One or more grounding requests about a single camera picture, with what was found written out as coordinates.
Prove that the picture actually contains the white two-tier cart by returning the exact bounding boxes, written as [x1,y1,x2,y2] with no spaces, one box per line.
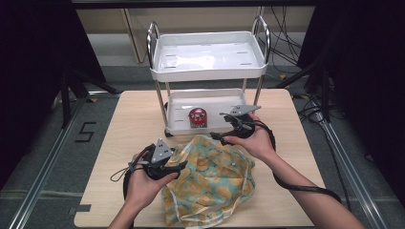
[146,14,271,138]

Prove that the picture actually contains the black stand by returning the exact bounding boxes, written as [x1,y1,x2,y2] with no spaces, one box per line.
[60,68,120,128]
[273,58,332,123]

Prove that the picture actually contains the person's left hand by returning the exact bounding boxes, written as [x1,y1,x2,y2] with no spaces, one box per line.
[125,152,180,211]

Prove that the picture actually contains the black tape strip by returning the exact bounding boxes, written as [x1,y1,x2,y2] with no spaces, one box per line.
[68,203,93,216]

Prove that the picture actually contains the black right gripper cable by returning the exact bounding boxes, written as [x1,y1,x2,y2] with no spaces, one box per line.
[254,118,343,204]

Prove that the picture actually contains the bundle of black cables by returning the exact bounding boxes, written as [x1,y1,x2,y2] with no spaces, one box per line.
[259,6,304,66]

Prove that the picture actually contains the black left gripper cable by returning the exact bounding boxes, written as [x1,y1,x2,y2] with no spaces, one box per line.
[122,142,157,201]

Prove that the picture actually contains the aluminium floor rail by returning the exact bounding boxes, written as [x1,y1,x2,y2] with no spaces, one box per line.
[8,91,122,229]
[313,101,390,229]

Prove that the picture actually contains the lemon print fabric bag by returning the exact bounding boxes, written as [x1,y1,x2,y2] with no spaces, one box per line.
[160,135,257,228]

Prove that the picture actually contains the grey cord loop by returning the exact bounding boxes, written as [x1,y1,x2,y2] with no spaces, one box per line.
[109,165,137,183]

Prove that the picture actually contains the person's right hand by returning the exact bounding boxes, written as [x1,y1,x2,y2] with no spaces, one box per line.
[224,113,278,163]

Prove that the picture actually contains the black floor cables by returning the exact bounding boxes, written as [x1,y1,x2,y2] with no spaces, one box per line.
[292,92,326,123]

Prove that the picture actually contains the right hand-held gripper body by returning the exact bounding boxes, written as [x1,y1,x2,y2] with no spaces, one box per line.
[224,105,262,139]

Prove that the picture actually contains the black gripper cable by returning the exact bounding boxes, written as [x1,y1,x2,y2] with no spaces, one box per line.
[122,142,157,201]
[254,118,343,204]

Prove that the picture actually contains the wooden cabinet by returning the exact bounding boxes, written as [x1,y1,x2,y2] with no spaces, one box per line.
[75,8,316,63]

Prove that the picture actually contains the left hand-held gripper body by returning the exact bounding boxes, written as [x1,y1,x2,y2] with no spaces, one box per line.
[142,137,180,180]

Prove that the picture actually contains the red can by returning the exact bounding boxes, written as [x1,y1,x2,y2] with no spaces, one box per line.
[187,107,208,129]

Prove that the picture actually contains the dark curtain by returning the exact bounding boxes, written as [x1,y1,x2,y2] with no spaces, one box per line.
[297,0,405,208]
[0,0,106,189]

